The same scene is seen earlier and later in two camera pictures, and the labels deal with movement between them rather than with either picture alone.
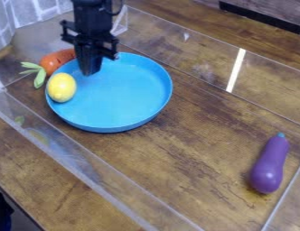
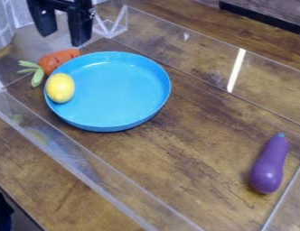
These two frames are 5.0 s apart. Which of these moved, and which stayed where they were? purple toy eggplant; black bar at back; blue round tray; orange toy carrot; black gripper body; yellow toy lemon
Moved: black gripper body
Stayed: black bar at back; orange toy carrot; blue round tray; purple toy eggplant; yellow toy lemon
